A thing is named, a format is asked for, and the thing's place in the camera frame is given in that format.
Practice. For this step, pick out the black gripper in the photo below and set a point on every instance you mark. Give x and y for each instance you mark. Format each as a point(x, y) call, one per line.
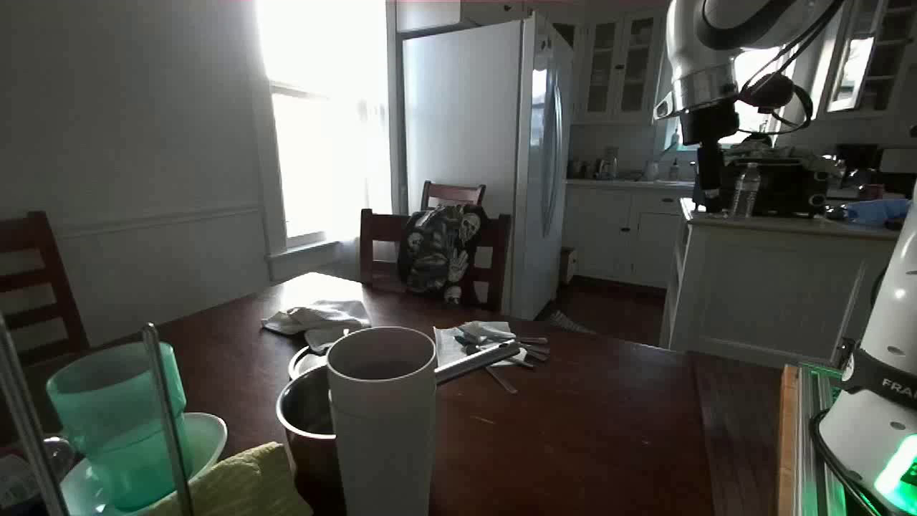
point(713, 133)

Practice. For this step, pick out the black countertop appliance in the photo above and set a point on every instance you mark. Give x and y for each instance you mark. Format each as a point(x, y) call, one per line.
point(777, 188)

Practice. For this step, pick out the green plate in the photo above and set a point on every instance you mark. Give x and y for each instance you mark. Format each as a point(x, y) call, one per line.
point(206, 441)

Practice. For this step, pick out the green plastic cup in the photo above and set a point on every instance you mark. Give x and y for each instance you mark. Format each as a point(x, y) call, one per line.
point(111, 420)

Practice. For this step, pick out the white glass-door wall cabinet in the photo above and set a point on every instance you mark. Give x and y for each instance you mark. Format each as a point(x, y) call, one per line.
point(621, 60)

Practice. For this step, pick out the wooden chair with rounded back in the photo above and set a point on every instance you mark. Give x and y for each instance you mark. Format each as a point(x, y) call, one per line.
point(455, 193)

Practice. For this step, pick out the white paper towel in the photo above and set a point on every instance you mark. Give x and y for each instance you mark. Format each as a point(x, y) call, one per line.
point(455, 345)

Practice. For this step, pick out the stainless steel pot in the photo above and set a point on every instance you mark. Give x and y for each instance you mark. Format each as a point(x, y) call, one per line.
point(309, 420)

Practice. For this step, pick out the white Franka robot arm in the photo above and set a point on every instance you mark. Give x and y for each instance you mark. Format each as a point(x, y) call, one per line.
point(883, 382)

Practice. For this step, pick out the bright window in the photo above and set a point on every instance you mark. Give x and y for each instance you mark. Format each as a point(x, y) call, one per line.
point(325, 116)

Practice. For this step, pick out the blue cloth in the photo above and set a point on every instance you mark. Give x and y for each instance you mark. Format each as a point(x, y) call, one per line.
point(878, 209)

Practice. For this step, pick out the patterned dark backpack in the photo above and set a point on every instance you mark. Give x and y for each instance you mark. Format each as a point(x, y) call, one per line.
point(436, 246)

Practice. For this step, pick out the wooden robot mount board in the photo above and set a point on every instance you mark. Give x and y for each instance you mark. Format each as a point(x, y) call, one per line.
point(789, 438)

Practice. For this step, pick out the white kitchen island counter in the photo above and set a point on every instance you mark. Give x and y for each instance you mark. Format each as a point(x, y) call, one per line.
point(763, 286)

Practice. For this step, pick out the white refrigerator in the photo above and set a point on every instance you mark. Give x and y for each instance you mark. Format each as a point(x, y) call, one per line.
point(468, 145)

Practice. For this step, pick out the wooden chair holding backpack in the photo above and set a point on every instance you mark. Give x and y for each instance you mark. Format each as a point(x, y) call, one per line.
point(382, 231)

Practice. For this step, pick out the dark wooden slat chair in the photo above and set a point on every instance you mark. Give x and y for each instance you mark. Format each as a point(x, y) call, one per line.
point(45, 282)

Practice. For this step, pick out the thin metal stand rod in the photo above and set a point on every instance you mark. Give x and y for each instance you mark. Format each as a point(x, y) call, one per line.
point(168, 420)
point(29, 420)

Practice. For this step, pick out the metal spoon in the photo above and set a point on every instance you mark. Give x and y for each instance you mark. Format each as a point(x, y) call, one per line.
point(520, 355)

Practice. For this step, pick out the white cups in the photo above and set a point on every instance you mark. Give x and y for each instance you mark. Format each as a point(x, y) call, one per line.
point(382, 430)

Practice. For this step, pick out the yellow green sponge cloth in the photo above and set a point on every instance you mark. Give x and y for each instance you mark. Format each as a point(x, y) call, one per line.
point(249, 483)

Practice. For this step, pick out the crumpled white cloth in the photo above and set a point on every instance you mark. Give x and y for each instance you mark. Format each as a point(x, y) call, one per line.
point(317, 315)

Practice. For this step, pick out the white base cabinet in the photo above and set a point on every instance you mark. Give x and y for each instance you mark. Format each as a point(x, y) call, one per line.
point(621, 231)

